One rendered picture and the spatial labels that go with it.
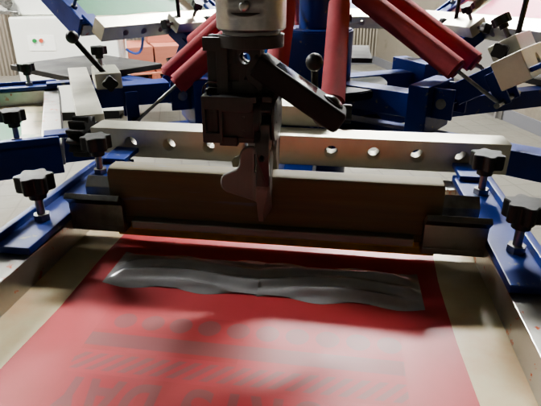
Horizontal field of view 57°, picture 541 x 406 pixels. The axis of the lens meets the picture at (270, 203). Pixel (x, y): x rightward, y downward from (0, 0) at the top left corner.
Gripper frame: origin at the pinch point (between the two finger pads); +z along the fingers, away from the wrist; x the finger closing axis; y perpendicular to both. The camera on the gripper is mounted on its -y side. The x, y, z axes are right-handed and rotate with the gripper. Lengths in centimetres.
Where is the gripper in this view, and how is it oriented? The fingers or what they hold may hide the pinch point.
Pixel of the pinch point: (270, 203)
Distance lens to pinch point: 61.7
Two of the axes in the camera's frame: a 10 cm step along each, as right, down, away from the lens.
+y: -9.9, -0.6, 1.3
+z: 0.0, 9.1, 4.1
